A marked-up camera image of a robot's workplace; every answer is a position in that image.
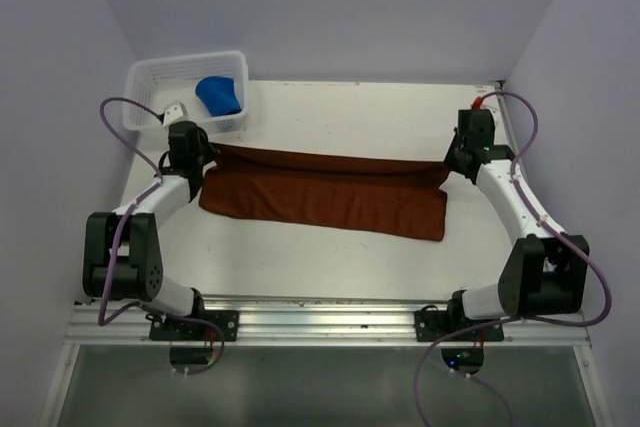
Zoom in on blue towel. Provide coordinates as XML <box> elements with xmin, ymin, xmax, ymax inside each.
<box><xmin>195</xmin><ymin>76</ymin><xmax>241</xmax><ymax>117</ymax></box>

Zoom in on brown towel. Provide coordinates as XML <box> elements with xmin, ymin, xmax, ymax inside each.
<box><xmin>199</xmin><ymin>144</ymin><xmax>449</xmax><ymax>242</ymax></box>

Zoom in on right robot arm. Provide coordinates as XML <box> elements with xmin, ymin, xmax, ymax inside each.
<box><xmin>444</xmin><ymin>109</ymin><xmax>589</xmax><ymax>340</ymax></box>

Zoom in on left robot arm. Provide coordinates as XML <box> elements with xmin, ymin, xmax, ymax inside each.
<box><xmin>82</xmin><ymin>121</ymin><xmax>217</xmax><ymax>340</ymax></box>

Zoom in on white plastic basket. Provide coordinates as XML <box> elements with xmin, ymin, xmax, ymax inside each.
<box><xmin>124</xmin><ymin>50</ymin><xmax>250</xmax><ymax>136</ymax></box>

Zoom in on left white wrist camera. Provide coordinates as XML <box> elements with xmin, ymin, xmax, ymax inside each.
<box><xmin>160</xmin><ymin>101</ymin><xmax>189</xmax><ymax>128</ymax></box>

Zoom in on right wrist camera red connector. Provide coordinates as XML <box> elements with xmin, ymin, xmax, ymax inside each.
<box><xmin>471</xmin><ymin>96</ymin><xmax>487</xmax><ymax>110</ymax></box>

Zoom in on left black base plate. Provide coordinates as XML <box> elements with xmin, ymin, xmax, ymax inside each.
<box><xmin>145</xmin><ymin>310</ymin><xmax>240</xmax><ymax>342</ymax></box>

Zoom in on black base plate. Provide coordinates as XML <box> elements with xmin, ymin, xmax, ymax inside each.
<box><xmin>145</xmin><ymin>310</ymin><xmax>240</xmax><ymax>342</ymax></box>
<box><xmin>413</xmin><ymin>304</ymin><xmax>505</xmax><ymax>343</ymax></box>

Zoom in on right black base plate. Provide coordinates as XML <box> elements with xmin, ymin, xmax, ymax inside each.
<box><xmin>413</xmin><ymin>304</ymin><xmax>505</xmax><ymax>343</ymax></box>

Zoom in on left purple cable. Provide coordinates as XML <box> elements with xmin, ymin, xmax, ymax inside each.
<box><xmin>96</xmin><ymin>95</ymin><xmax>171</xmax><ymax>328</ymax></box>

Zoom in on aluminium mounting rail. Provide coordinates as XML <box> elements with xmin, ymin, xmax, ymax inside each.
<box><xmin>65</xmin><ymin>296</ymin><xmax>586</xmax><ymax>349</ymax></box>

